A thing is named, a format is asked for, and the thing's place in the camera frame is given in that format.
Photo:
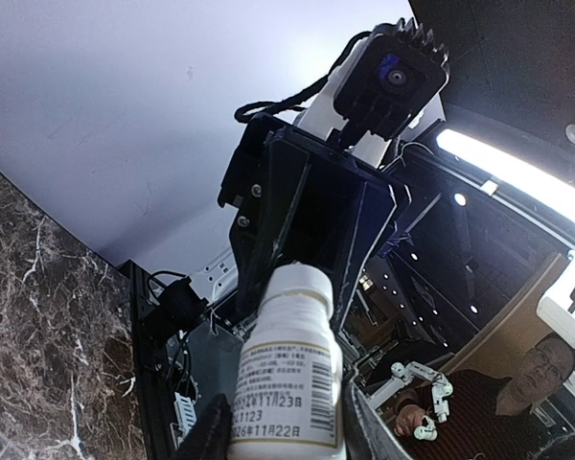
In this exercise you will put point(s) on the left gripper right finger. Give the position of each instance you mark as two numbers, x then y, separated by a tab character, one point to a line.
366	436

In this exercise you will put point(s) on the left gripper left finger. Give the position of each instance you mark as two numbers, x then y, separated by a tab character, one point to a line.
209	437

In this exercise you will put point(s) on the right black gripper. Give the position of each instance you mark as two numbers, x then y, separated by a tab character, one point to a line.
300	200

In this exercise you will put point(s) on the small white pill bottle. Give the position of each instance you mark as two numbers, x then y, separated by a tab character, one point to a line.
287	399

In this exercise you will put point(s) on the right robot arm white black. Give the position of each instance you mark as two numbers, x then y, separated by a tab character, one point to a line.
183	302

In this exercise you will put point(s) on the person in dark shirt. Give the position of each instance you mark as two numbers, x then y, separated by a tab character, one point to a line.
489	417

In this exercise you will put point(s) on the ceiling strip light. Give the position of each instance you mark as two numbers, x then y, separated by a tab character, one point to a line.
542	186

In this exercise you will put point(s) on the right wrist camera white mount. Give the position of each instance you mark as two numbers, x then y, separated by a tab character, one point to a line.
379	90

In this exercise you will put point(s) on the white overhead camera unit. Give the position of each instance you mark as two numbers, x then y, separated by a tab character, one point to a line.
556	308

